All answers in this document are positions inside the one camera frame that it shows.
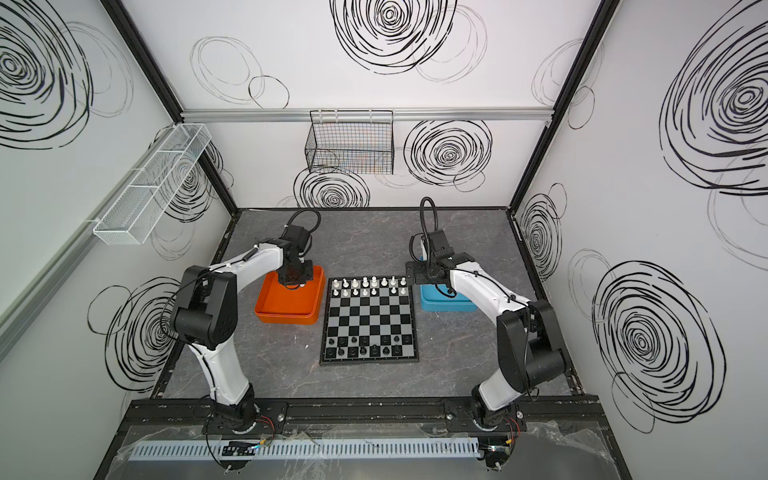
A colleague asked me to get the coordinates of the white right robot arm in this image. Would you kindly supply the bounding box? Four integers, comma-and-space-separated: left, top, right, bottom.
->
406, 229, 572, 430

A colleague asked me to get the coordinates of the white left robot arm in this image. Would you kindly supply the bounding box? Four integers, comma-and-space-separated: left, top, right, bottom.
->
170, 225, 314, 431

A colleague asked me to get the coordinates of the orange plastic tray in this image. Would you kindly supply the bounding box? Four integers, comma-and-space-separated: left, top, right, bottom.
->
254, 266, 326, 325

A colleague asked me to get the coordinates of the blue plastic tray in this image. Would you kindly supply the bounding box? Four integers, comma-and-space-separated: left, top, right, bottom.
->
419, 283, 477, 312

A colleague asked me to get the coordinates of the black and white chessboard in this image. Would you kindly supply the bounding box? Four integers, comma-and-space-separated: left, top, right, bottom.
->
319, 275, 419, 365

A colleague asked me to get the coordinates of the white mesh shelf basket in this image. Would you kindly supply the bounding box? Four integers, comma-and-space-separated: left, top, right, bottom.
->
93, 123, 211, 246

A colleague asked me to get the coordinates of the black wire basket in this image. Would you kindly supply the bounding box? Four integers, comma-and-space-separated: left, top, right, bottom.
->
304, 120, 395, 175

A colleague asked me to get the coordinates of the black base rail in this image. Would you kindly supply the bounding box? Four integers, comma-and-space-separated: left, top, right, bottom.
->
118, 395, 607, 436

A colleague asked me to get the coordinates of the aluminium wall rail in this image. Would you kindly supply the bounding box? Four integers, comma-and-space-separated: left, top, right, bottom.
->
181, 106, 554, 123

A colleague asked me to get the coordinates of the white slotted cable duct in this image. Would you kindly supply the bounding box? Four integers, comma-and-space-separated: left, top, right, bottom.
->
128, 438, 481, 462

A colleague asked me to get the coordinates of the black right frame post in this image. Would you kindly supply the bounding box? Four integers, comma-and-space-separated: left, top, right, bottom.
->
508, 0, 620, 215

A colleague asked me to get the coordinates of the black vertical frame post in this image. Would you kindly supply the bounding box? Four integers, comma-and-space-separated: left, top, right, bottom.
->
100, 0, 239, 217

